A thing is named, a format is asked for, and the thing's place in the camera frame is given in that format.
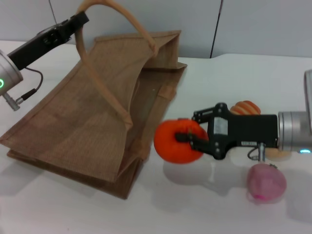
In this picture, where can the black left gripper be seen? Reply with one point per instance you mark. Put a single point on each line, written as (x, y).
(41, 44)

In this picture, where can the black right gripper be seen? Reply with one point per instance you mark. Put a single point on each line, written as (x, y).
(243, 129)

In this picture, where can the orange fruit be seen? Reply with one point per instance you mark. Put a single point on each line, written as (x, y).
(168, 143)

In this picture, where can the brown jute handbag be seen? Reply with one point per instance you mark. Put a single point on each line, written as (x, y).
(85, 117)

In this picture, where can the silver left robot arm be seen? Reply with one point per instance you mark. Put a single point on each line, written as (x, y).
(8, 75)

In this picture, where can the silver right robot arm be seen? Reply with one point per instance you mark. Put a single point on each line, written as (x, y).
(292, 131)

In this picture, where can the orange white striped toy bread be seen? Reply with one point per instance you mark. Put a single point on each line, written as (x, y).
(246, 107)

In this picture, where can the beige toy peach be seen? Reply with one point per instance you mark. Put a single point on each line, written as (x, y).
(278, 154)

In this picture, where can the pink toy fruit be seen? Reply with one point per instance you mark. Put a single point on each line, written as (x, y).
(265, 184)

